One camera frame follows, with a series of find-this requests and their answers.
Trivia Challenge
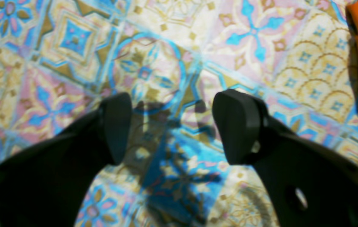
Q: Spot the patterned blue tile tablecloth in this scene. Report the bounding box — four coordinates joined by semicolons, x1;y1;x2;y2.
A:
0;0;358;226

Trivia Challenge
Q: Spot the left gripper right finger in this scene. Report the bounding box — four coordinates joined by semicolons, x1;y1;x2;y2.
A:
212;89;358;227

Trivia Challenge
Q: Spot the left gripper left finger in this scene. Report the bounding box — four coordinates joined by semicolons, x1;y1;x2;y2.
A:
0;92;132;227

